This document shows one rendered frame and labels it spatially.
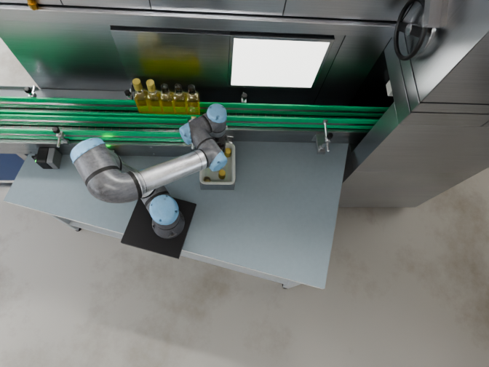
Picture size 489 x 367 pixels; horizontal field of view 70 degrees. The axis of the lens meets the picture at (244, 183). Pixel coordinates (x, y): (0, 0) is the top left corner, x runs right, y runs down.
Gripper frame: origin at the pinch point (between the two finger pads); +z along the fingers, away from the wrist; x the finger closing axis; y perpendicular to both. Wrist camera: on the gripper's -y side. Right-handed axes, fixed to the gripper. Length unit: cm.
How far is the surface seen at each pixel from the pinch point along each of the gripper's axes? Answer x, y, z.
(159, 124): -27.3, -13.0, 0.8
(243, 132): 13.8, -11.5, 6.1
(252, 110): 18.3, -20.9, 0.6
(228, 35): 5, -30, -40
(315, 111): 51, -20, 0
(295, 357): 47, 102, 92
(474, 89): 88, 8, -56
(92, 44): -52, -35, -28
